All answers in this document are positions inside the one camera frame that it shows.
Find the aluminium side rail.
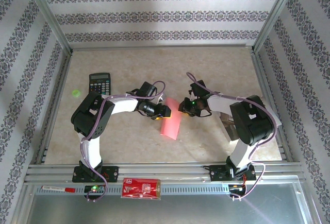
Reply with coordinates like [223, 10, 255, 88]
[35, 51, 74, 165]
[251, 51, 294, 163]

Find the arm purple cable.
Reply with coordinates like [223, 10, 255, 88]
[186, 72, 278, 201]
[79, 80, 166, 203]

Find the long aluminium base rail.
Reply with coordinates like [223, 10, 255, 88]
[24, 163, 306, 183]

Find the white printed booklet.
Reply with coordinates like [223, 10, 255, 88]
[219, 96, 282, 142]

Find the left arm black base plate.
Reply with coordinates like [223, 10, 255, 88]
[72, 166, 120, 183]

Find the red snack packet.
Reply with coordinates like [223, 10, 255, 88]
[121, 177, 162, 201]

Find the pink paper sheet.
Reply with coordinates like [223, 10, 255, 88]
[160, 97, 184, 141]

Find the black desk calculator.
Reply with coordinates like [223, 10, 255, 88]
[89, 73, 111, 96]

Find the grey slotted cable duct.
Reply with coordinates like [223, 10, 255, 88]
[35, 184, 248, 195]

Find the aluminium rail below patterned wall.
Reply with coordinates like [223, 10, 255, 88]
[69, 43, 255, 51]

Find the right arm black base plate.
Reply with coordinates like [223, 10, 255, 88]
[209, 164, 257, 182]

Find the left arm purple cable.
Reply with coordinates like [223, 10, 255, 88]
[79, 80, 166, 203]

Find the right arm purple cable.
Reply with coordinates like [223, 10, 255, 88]
[186, 72, 278, 201]

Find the aluminium frame post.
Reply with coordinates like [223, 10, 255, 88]
[251, 0, 301, 53]
[22, 0, 74, 55]

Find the red white marker pen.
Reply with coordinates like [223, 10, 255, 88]
[41, 184, 76, 193]

